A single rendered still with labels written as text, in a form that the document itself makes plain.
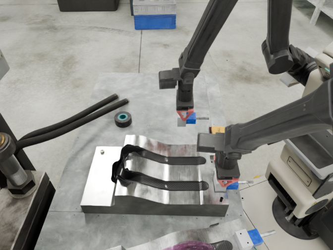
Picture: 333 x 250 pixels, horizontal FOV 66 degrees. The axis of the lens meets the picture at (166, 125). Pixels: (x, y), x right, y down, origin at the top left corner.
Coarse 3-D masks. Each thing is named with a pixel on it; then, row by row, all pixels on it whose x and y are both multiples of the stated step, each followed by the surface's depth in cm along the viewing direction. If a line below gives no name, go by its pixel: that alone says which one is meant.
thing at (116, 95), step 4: (112, 96) 132; (116, 96) 134; (104, 100) 128; (108, 100) 129; (112, 100) 132; (96, 104) 124; (100, 104) 126; (104, 104) 127; (88, 108) 121; (92, 108) 122; (96, 108) 124; (80, 112) 118; (84, 112) 119; (88, 112) 120; (92, 112) 123; (80, 116) 117; (84, 116) 119
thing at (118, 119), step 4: (120, 112) 123; (124, 112) 123; (116, 116) 121; (120, 116) 122; (124, 116) 123; (128, 116) 121; (116, 120) 119; (120, 120) 119; (124, 120) 119; (128, 120) 119; (116, 124) 120; (120, 124) 119; (124, 124) 119; (128, 124) 121
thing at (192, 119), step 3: (177, 114) 104; (183, 114) 104; (186, 114) 106; (192, 114) 106; (195, 114) 106; (177, 117) 103; (183, 117) 103; (189, 117) 104; (192, 117) 104; (195, 117) 104; (198, 117) 105; (201, 117) 105; (204, 117) 105; (207, 117) 105; (177, 120) 104; (180, 120) 104; (186, 120) 104; (189, 120) 104; (192, 120) 104; (195, 120) 104; (177, 123) 105; (180, 123) 105; (183, 123) 105; (186, 123) 105; (189, 123) 105; (192, 123) 105; (195, 123) 105; (177, 126) 106; (180, 126) 106; (183, 126) 106
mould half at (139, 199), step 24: (144, 144) 97; (168, 144) 102; (192, 144) 102; (96, 168) 97; (144, 168) 90; (168, 168) 94; (192, 168) 94; (96, 192) 90; (120, 192) 82; (144, 192) 84; (168, 192) 87; (192, 192) 87; (216, 216) 90
